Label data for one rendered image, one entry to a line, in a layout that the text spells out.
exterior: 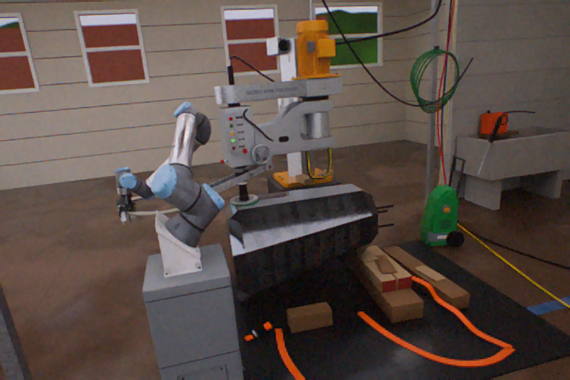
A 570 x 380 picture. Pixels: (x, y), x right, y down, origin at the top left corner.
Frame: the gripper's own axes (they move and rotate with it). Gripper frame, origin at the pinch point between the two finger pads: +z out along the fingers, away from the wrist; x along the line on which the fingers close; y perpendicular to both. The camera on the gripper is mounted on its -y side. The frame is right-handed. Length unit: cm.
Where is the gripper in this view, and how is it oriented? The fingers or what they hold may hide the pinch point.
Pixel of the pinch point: (126, 221)
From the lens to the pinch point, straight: 273.9
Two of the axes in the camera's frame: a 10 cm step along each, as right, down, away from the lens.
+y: 8.0, 1.8, -5.8
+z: -0.1, 9.6, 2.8
